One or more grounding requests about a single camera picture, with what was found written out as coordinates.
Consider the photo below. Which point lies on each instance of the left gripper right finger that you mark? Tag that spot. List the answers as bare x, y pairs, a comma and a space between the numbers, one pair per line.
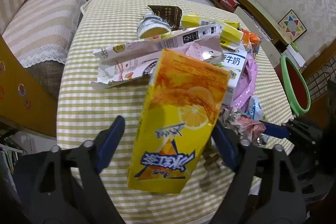
226, 142

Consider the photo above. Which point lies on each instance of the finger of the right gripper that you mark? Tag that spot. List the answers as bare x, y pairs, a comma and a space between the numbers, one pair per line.
275, 130

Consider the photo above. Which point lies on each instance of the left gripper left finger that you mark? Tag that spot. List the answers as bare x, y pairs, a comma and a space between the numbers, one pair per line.
106, 143

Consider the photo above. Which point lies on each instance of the pink plastic wrapper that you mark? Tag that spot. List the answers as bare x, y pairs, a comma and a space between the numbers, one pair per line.
246, 84

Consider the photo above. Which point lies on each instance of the yellow iced tea carton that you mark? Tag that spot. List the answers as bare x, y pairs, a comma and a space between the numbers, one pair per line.
181, 107

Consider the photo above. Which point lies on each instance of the green red trash bin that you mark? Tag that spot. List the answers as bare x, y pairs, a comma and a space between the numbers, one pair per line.
294, 86

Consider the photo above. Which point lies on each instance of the crumpled pink white paper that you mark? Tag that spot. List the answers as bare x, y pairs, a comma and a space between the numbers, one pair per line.
242, 125

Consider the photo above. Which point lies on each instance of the blue white snack bag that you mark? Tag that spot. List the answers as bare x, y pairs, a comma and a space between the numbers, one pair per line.
254, 109

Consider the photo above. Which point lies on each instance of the checkered yellow tablecloth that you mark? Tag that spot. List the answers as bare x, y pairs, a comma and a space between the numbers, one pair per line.
83, 112

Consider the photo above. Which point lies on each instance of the flattened white pink carton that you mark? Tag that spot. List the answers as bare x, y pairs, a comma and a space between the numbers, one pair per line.
132, 60

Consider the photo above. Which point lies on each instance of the white shoe box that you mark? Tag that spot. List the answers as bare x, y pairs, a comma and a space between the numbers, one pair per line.
294, 56

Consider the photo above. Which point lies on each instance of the white milk carton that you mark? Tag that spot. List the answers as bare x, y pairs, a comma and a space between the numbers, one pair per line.
234, 62

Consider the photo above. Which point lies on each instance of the yellow cardboard box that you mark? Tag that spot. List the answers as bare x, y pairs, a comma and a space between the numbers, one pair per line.
25, 105

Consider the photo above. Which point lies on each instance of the orange snack bag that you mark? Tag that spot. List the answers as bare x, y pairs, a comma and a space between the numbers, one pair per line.
251, 41

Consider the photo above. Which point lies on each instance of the chinese checkers board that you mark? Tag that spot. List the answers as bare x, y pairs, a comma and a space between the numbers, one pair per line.
291, 26

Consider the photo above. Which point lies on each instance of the yellow flattened box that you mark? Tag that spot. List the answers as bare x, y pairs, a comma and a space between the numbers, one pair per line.
230, 32

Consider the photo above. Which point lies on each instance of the red books stack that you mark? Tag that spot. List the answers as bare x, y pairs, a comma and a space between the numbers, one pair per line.
230, 5

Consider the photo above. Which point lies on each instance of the dark brown wrapper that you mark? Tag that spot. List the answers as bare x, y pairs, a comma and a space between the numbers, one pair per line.
170, 14

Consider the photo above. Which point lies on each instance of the long tv cabinet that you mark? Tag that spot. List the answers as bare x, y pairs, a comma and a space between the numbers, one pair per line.
258, 20

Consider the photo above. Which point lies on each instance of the striped beige sofa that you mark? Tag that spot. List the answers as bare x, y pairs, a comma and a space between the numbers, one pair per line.
39, 33

